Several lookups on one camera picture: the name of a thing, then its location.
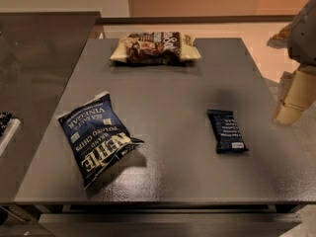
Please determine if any drawer front under table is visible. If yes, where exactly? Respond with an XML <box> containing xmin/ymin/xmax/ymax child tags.
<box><xmin>39</xmin><ymin>213</ymin><xmax>301</xmax><ymax>237</ymax></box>

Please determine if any blue kettle chip bag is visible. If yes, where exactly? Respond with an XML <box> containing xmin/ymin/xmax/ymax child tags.
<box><xmin>56</xmin><ymin>91</ymin><xmax>144</xmax><ymax>189</ymax></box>

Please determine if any white tray with dark object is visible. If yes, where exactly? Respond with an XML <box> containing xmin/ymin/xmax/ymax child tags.
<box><xmin>0</xmin><ymin>118</ymin><xmax>21</xmax><ymax>157</ymax></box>

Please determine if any dark blue rxbar blueberry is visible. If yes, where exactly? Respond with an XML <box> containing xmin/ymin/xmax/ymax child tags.
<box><xmin>206</xmin><ymin>110</ymin><xmax>248</xmax><ymax>154</ymax></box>

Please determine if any brown and cream snack bag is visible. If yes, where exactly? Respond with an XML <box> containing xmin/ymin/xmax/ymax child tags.
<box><xmin>110</xmin><ymin>32</ymin><xmax>200</xmax><ymax>65</ymax></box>

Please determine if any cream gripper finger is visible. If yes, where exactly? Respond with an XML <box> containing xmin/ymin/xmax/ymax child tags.
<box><xmin>273</xmin><ymin>64</ymin><xmax>316</xmax><ymax>125</ymax></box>
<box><xmin>267</xmin><ymin>24</ymin><xmax>291</xmax><ymax>49</ymax></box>

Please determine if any grey side counter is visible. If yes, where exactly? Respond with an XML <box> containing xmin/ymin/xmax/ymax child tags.
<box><xmin>0</xmin><ymin>12</ymin><xmax>100</xmax><ymax>204</ymax></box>

